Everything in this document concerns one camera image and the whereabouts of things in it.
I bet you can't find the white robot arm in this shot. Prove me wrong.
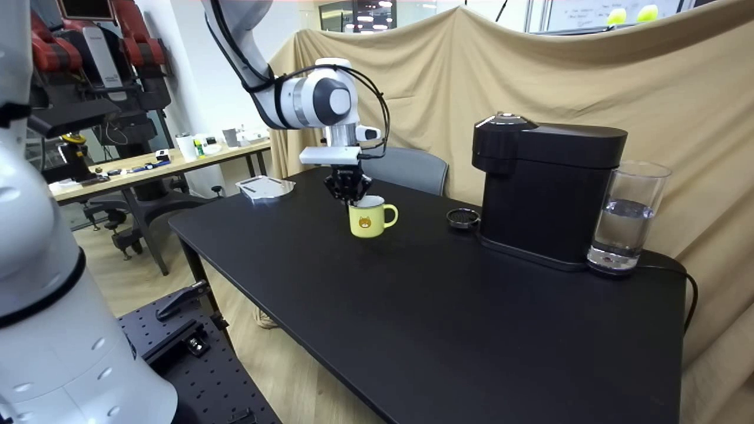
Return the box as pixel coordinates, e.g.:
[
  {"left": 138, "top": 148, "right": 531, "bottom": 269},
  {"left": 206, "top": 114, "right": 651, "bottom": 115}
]
[{"left": 0, "top": 0, "right": 180, "bottom": 424}]

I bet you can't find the beige backdrop cloth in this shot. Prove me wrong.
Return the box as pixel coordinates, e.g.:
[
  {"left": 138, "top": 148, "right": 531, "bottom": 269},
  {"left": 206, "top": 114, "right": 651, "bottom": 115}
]
[{"left": 274, "top": 0, "right": 754, "bottom": 424}]

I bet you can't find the small black round lid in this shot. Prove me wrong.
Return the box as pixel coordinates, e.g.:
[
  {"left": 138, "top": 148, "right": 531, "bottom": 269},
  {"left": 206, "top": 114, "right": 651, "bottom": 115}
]
[{"left": 445, "top": 208, "right": 481, "bottom": 231}]

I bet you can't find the yellow mug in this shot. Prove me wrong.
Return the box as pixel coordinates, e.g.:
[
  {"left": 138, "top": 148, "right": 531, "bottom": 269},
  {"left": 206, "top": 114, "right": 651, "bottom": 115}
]
[{"left": 349, "top": 195, "right": 400, "bottom": 240}]

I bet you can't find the black office chair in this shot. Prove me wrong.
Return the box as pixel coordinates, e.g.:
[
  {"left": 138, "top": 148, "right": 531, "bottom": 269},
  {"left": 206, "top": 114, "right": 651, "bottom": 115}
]
[{"left": 84, "top": 176, "right": 203, "bottom": 254}]

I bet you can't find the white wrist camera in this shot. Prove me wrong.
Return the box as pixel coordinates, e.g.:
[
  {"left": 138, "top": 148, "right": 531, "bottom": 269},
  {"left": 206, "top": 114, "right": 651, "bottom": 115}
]
[{"left": 299, "top": 126, "right": 383, "bottom": 165}]

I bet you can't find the wooden side table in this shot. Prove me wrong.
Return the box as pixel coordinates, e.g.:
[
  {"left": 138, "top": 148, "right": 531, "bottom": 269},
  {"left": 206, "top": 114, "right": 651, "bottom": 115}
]
[{"left": 48, "top": 138, "right": 274, "bottom": 279}]

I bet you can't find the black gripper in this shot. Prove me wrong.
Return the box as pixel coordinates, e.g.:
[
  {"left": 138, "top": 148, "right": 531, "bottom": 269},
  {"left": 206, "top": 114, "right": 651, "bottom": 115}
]
[{"left": 325, "top": 165, "right": 372, "bottom": 208}]

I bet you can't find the clear water tank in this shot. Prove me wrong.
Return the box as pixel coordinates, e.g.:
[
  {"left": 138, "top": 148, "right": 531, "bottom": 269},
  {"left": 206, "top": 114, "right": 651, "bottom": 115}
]
[{"left": 588, "top": 162, "right": 669, "bottom": 276}]

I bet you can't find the black coffee machine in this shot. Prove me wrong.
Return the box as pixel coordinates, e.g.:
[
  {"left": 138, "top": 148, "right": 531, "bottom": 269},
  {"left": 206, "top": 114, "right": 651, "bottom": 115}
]
[{"left": 471, "top": 114, "right": 627, "bottom": 269}]

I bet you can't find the red black robot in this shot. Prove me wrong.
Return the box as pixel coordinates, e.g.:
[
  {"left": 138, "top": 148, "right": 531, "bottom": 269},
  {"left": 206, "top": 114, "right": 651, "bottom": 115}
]
[{"left": 31, "top": 0, "right": 170, "bottom": 181}]

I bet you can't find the wall monitor screen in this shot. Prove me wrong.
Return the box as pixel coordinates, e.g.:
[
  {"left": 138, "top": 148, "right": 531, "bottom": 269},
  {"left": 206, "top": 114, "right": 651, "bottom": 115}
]
[{"left": 319, "top": 0, "right": 399, "bottom": 34}]

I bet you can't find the black power cable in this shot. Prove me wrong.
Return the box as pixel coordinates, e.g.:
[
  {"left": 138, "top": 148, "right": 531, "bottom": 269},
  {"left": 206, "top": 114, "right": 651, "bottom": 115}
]
[{"left": 638, "top": 258, "right": 700, "bottom": 337}]

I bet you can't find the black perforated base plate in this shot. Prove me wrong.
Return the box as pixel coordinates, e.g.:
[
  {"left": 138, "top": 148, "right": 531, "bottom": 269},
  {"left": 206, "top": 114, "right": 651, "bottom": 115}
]
[{"left": 121, "top": 282, "right": 283, "bottom": 424}]

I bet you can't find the grey office chair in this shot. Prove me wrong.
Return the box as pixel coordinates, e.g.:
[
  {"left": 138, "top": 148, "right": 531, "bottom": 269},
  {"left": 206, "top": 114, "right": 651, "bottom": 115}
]
[{"left": 364, "top": 146, "right": 448, "bottom": 195}]

